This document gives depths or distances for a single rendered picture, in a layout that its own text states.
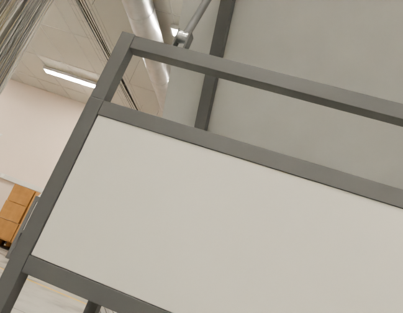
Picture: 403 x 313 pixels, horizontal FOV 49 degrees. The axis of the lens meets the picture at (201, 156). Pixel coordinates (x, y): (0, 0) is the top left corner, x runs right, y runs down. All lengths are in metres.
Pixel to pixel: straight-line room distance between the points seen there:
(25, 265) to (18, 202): 7.03
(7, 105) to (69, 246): 9.76
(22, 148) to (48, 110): 0.98
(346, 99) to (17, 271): 0.83
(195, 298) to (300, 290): 0.21
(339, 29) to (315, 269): 0.80
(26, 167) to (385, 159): 8.93
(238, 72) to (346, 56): 0.48
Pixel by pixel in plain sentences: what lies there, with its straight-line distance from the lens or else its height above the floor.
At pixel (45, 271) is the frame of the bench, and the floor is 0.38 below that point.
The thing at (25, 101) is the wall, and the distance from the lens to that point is 10.59.
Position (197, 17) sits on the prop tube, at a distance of 1.24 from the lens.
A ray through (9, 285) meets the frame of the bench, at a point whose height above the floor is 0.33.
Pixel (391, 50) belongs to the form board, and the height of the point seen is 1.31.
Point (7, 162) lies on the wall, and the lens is 10.20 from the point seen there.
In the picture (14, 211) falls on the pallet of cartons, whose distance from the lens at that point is 8.08.
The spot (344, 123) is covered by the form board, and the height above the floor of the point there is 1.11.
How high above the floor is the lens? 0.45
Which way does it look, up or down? 16 degrees up
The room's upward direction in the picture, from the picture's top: 22 degrees clockwise
